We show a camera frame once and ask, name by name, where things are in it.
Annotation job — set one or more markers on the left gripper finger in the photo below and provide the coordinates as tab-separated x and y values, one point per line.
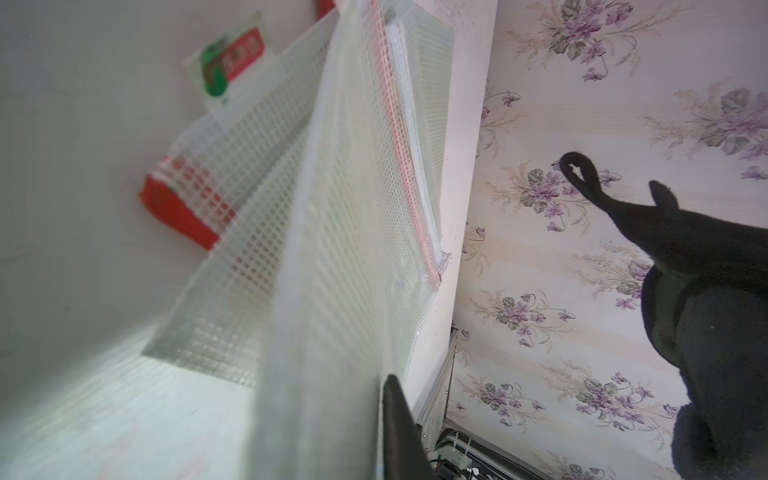
403	454

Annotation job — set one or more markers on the mesh document bag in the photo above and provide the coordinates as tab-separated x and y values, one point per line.
120	415
362	260
228	182

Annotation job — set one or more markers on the dark grey green cloth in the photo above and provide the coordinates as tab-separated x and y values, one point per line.
704	308

